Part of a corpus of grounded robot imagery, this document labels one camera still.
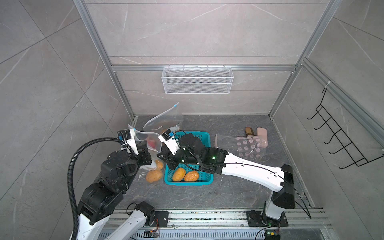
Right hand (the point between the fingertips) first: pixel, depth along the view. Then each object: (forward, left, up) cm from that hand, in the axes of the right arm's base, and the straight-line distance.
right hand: (160, 155), depth 61 cm
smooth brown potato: (-1, +7, -20) cm, 21 cm away
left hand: (+3, +4, +7) cm, 9 cm away
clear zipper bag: (+28, 0, -6) cm, 28 cm away
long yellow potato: (+2, -5, -27) cm, 27 cm away
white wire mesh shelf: (+59, -17, -2) cm, 62 cm away
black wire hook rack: (-3, -82, 0) cm, 82 cm away
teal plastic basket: (+1, -20, -31) cm, 37 cm away
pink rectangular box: (+30, -62, -31) cm, 76 cm away
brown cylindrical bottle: (+35, -54, -30) cm, 71 cm away
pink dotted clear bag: (+19, -51, -25) cm, 60 cm away
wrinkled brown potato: (+2, -12, -27) cm, 30 cm away
